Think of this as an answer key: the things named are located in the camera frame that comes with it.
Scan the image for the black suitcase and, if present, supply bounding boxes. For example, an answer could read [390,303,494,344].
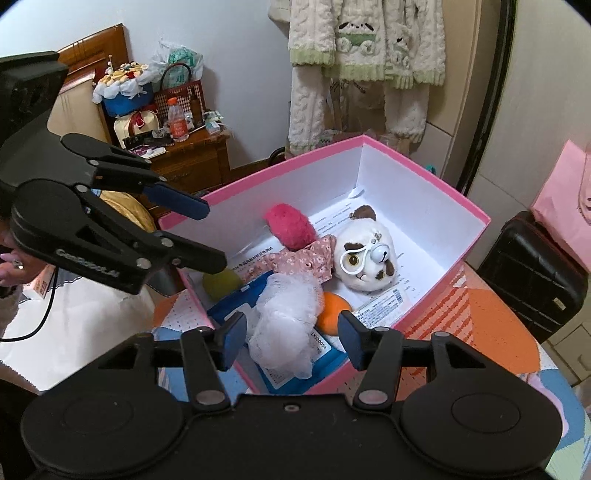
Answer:
[477,211,590,345]

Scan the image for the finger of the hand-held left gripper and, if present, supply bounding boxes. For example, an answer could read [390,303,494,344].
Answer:
[134,230,228,280]
[61,133,212,220]

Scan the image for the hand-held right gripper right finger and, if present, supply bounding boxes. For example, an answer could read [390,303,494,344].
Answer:
[338,311,491,411]

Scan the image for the pink strawberry plush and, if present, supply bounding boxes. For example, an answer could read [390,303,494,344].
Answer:
[263,203,317,253]

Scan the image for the patchwork crochet blanket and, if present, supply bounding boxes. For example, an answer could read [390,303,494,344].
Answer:
[151,263,591,467]

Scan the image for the yellow pillow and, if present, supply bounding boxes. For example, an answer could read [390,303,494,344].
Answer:
[98,188,158,233]

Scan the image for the blue packet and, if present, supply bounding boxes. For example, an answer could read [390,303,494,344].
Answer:
[207,281,348,394]

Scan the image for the printed bed sheet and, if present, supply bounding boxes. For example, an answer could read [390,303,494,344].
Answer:
[0,274,160,395]

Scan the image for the pink cardboard box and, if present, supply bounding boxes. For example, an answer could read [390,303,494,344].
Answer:
[157,134,491,397]

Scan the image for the cream fleece pajama pants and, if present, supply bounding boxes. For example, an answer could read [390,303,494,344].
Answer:
[287,65,429,158]

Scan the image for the plush dog doll floral dress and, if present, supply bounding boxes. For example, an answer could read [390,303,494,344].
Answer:
[249,205,399,293]

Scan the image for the flower bouquet blue wrap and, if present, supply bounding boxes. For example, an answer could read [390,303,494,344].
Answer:
[92,58,154,117]

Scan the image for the wooden nightstand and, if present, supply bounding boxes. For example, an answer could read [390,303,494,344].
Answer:
[99,124,232,219]

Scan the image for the white mesh bath sponge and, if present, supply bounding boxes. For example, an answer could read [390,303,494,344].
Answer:
[248,272,325,380]

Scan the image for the cream fleece pajama top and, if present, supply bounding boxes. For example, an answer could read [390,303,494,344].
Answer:
[268,0,457,89]

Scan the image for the cream wardrobe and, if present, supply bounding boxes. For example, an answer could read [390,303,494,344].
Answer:
[466,0,591,217]

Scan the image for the pink tote bag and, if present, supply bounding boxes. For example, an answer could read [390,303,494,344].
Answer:
[530,138,591,274]

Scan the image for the brown checked basket bag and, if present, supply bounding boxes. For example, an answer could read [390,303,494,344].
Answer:
[152,64,205,131]

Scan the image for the plastic bottle orange label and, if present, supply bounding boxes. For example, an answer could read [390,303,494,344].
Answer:
[167,96,190,142]

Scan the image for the small white green box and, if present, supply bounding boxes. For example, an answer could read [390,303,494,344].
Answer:
[202,110,228,136]

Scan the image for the person's left forearm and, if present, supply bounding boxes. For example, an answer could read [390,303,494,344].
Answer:
[0,287,22,341]

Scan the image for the cream gift box red bow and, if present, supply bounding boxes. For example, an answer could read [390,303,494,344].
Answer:
[113,108,161,149]

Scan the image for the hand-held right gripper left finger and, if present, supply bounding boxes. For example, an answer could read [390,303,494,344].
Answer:
[98,311,248,414]

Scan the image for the orange foam ball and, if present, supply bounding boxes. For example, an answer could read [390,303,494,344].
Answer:
[321,292,353,336]

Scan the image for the green foam ball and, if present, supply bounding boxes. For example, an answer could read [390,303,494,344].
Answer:
[202,268,244,302]

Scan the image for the person's left hand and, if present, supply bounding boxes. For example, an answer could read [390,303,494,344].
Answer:
[0,231,35,298]

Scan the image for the black cable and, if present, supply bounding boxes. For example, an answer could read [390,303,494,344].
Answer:
[0,268,59,343]

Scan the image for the white plastic bag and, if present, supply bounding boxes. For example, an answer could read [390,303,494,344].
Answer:
[150,41,205,85]

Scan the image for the white red small packet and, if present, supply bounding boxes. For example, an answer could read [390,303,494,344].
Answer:
[22,267,57,302]

